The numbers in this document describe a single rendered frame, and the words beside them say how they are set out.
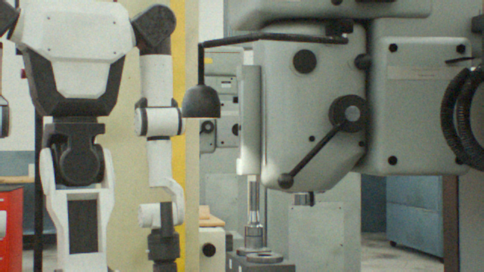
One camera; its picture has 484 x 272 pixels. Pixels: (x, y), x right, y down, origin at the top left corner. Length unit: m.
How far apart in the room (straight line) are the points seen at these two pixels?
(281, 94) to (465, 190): 0.50
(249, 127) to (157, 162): 0.71
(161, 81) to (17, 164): 8.37
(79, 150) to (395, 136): 0.92
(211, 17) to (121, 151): 7.67
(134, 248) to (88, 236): 1.16
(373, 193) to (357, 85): 9.90
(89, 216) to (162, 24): 0.55
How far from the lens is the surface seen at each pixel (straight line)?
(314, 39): 1.32
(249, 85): 1.45
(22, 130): 10.44
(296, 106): 1.40
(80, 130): 2.05
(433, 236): 8.88
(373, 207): 11.34
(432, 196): 8.86
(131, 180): 3.17
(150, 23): 2.13
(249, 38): 1.29
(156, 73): 2.13
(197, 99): 1.37
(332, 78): 1.42
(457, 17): 1.52
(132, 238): 3.19
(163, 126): 2.10
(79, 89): 2.03
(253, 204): 1.95
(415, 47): 1.46
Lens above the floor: 1.42
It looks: level
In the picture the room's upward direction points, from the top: straight up
